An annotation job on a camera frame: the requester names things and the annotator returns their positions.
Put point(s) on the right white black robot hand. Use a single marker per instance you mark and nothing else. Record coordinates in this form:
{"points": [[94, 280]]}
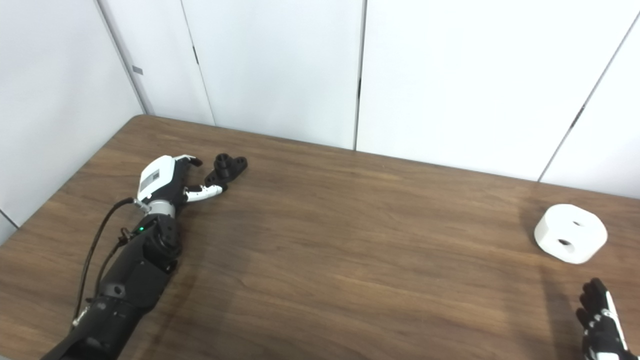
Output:
{"points": [[602, 335]]}

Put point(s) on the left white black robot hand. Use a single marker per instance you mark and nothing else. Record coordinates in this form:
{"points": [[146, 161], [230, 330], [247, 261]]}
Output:
{"points": [[157, 175]]}

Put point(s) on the black flanged holder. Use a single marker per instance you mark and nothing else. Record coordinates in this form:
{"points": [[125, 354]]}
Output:
{"points": [[225, 169]]}

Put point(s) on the small grey wall tag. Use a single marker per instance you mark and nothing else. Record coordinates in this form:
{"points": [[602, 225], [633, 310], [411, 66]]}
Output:
{"points": [[137, 70]]}

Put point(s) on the round white piece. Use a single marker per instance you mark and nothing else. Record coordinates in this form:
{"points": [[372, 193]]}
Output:
{"points": [[562, 227]]}

